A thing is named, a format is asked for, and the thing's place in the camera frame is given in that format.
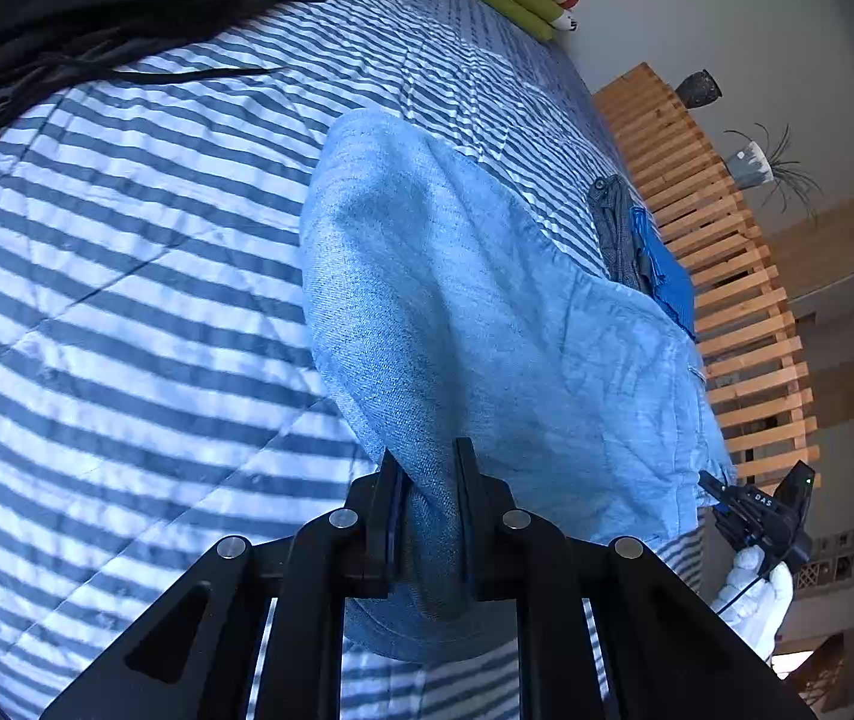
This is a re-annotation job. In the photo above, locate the light blue denim garment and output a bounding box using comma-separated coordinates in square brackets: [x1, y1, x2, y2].
[300, 109, 733, 665]

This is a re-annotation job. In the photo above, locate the white gloved right hand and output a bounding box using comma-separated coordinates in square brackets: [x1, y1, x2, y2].
[710, 546, 795, 661]

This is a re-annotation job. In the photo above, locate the blue folded garment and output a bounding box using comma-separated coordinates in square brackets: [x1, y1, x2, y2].
[632, 206, 695, 338]

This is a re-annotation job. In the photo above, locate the grey folded garment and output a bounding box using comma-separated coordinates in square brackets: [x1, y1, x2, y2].
[588, 174, 653, 296]

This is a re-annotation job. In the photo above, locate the wooden wardrobe cabinet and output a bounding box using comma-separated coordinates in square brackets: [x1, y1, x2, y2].
[767, 199, 854, 299]

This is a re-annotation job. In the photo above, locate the blue striped bed sheet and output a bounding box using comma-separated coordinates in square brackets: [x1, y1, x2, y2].
[0, 0, 707, 720]

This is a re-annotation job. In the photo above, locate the white pot spider plant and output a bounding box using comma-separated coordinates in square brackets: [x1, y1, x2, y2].
[723, 122, 822, 220]

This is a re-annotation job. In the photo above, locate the dark ceramic vase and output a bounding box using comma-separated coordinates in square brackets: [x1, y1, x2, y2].
[676, 68, 723, 109]

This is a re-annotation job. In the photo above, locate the black camera box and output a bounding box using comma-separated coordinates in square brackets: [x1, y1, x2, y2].
[774, 461, 816, 530]

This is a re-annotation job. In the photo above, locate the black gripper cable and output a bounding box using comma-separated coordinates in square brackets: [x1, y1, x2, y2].
[709, 508, 811, 616]

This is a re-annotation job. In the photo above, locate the wooden slatted bed rail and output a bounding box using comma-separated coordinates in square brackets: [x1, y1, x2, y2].
[593, 64, 819, 493]

